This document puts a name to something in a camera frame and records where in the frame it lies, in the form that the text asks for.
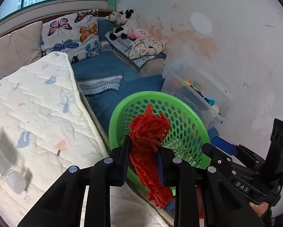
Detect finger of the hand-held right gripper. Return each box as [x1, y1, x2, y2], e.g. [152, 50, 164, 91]
[201, 136, 237, 171]

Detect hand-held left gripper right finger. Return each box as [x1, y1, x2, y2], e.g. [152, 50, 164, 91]
[156, 146, 267, 227]

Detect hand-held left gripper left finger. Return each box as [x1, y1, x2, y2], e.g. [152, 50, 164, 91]
[17, 136, 132, 227]

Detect red knitted cloth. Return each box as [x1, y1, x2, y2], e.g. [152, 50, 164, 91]
[128, 104, 174, 209]

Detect green plastic basket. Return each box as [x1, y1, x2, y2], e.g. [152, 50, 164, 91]
[108, 91, 212, 194]

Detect clear storage box with toys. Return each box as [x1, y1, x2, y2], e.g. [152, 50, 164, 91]
[162, 63, 234, 133]

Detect blue cloth with patterned border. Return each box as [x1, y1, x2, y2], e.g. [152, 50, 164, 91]
[77, 74, 124, 96]

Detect blue bed sheet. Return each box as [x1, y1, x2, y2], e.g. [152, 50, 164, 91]
[70, 19, 175, 135]

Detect white quilted blanket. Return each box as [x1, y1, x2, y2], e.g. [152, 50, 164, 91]
[0, 51, 166, 227]

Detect clear bottle with white cap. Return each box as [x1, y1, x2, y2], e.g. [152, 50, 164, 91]
[0, 125, 27, 194]

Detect patterned blue covered box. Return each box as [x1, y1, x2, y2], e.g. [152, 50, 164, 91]
[105, 32, 167, 72]

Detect spotted cream cloth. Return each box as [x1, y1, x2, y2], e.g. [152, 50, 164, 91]
[128, 37, 167, 60]

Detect pink plush toy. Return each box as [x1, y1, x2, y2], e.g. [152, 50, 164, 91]
[128, 28, 148, 40]

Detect cow plush toy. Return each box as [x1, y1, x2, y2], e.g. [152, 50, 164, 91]
[105, 9, 136, 40]

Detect large butterfly print pillow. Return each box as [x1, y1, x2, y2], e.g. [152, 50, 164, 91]
[40, 9, 102, 64]

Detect beige cushion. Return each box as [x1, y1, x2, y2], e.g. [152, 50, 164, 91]
[0, 21, 44, 83]

